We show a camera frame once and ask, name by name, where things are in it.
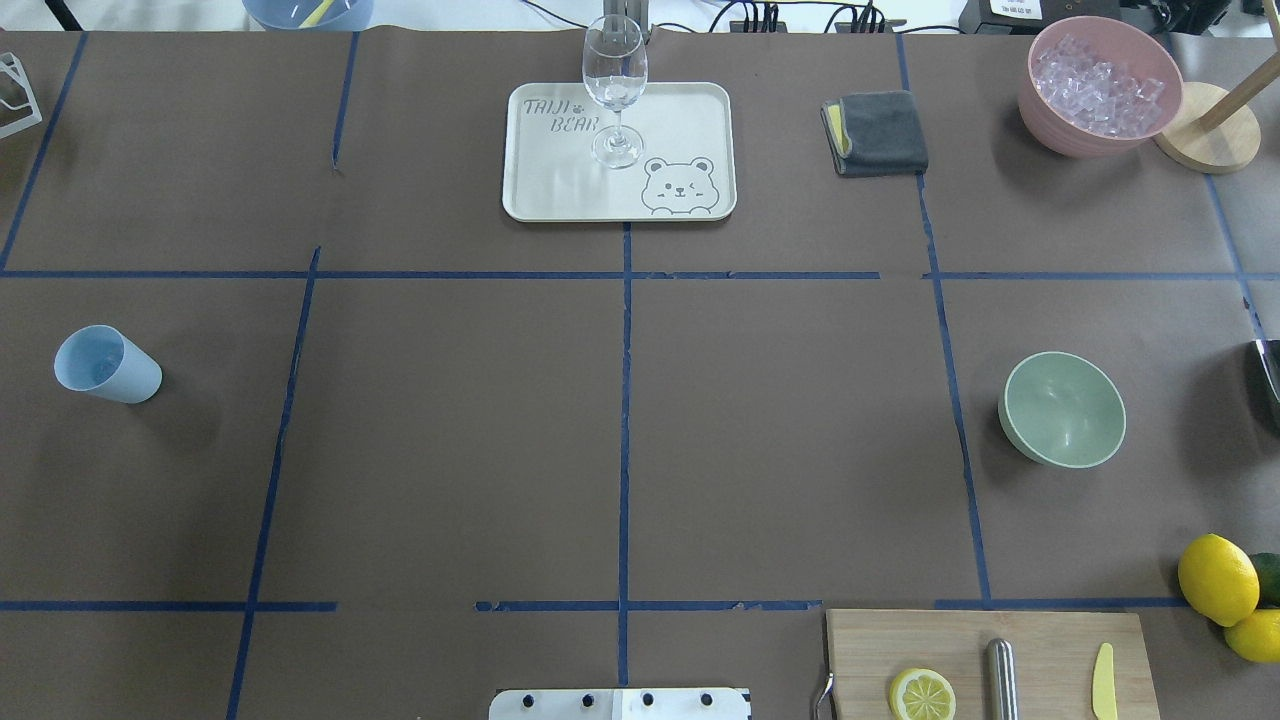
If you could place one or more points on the green bowl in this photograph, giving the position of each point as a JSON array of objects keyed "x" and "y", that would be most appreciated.
[{"x": 1061, "y": 410}]

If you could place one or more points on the light blue plastic cup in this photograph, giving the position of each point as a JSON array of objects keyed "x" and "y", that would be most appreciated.
[{"x": 99, "y": 361}]

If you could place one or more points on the blue bowl in background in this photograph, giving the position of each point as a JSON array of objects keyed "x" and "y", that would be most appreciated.
[{"x": 311, "y": 16}]

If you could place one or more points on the pink bowl with ice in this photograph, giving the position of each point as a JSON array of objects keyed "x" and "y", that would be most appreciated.
[{"x": 1095, "y": 86}]

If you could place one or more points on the cream bear tray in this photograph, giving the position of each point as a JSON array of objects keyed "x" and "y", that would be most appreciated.
[{"x": 687, "y": 173}]

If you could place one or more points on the clear wine glass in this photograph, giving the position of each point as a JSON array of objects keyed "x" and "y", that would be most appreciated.
[{"x": 615, "y": 71}]

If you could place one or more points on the grey folded cloth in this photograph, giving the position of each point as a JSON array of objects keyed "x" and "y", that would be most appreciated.
[{"x": 875, "y": 134}]

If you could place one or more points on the lemon half slice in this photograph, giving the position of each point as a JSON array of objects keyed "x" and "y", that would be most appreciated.
[{"x": 921, "y": 693}]

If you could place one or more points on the steel muddler rod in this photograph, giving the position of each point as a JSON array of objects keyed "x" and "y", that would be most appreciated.
[{"x": 1002, "y": 682}]

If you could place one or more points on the wooden cutting board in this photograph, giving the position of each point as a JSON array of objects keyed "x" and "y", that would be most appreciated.
[{"x": 1054, "y": 656}]

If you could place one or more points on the yellow plastic knife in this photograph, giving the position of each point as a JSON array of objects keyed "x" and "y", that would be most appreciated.
[{"x": 1103, "y": 683}]

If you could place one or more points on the yellow lemon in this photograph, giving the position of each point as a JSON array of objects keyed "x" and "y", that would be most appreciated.
[
  {"x": 1256, "y": 638},
  {"x": 1218, "y": 580}
]

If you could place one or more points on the wooden stand with round base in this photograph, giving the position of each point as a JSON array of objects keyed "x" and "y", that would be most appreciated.
[{"x": 1209, "y": 123}]

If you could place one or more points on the green lime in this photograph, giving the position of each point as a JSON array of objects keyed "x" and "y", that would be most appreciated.
[{"x": 1266, "y": 565}]

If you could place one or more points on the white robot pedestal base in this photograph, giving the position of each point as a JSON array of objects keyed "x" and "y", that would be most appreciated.
[{"x": 622, "y": 703}]

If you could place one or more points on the white wire dish rack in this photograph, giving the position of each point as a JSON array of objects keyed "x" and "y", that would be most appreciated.
[{"x": 19, "y": 105}]

